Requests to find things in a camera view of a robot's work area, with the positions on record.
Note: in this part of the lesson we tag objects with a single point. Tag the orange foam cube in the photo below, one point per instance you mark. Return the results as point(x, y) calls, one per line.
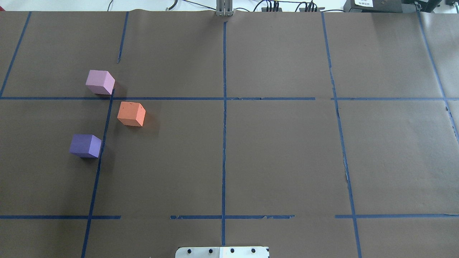
point(131, 114)

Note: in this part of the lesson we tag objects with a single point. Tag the brown paper table cover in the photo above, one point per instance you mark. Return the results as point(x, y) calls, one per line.
point(329, 135)

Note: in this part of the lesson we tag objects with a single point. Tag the black power strip left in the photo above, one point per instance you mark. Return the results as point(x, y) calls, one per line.
point(271, 7)

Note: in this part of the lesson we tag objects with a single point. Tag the black power strip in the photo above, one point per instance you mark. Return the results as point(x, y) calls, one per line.
point(271, 7)
point(307, 7)

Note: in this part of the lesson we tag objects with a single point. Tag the pink foam cube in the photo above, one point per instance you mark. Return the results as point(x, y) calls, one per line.
point(100, 82)

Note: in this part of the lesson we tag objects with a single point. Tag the purple foam cube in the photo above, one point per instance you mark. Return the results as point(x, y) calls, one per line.
point(85, 146)

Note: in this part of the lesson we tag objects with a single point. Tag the black power strip right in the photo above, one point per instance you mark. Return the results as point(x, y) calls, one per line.
point(307, 7)

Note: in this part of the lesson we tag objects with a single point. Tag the black electronics box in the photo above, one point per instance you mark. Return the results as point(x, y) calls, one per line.
point(390, 6)

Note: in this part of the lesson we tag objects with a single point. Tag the grey metal camera post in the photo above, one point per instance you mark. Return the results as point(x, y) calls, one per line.
point(224, 8)

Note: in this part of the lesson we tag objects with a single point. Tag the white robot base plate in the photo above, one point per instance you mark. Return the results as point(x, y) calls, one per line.
point(223, 252)

